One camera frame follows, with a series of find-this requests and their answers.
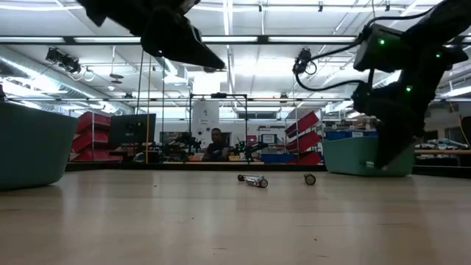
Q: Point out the green plastic bin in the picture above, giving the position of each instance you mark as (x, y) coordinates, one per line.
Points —
(346, 158)

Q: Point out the person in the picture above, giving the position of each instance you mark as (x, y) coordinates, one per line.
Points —
(217, 145)

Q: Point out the black ceiling disc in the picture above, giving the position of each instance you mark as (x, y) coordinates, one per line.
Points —
(116, 76)

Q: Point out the grey tube bundle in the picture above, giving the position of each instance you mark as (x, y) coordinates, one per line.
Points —
(445, 143)

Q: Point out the small white-framed screen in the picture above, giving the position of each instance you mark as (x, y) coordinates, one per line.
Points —
(268, 139)

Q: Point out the wooden work table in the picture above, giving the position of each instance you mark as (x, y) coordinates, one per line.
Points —
(441, 151)

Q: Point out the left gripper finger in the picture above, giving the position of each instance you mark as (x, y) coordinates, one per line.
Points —
(176, 44)

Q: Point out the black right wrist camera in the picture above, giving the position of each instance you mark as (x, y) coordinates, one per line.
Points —
(379, 51)

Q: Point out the black ceiling spotlight cluster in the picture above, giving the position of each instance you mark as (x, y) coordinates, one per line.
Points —
(62, 60)

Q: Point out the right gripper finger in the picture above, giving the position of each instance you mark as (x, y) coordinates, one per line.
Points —
(393, 147)

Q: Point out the dark blue plastic bin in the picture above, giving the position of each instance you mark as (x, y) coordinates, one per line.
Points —
(33, 147)

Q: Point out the blue storage bin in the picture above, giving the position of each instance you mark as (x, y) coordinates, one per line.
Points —
(277, 158)
(338, 134)

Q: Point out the black metal table frame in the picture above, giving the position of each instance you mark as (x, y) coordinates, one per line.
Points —
(110, 167)

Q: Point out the white cylindrical tank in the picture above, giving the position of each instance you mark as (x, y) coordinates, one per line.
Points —
(200, 117)

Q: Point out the black computer monitor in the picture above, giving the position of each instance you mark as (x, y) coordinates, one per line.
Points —
(132, 129)

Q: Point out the silver ventilation duct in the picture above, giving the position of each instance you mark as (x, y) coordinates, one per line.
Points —
(22, 70)
(169, 68)

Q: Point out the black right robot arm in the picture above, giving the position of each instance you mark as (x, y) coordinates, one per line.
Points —
(438, 22)

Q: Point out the red storage bin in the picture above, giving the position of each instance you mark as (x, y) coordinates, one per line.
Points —
(92, 122)
(92, 141)
(95, 156)
(303, 123)
(307, 141)

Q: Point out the black metal frame stand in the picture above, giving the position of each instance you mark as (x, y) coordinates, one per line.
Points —
(219, 95)

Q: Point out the black overhead light bar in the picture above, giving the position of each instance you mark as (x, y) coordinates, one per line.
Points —
(263, 39)

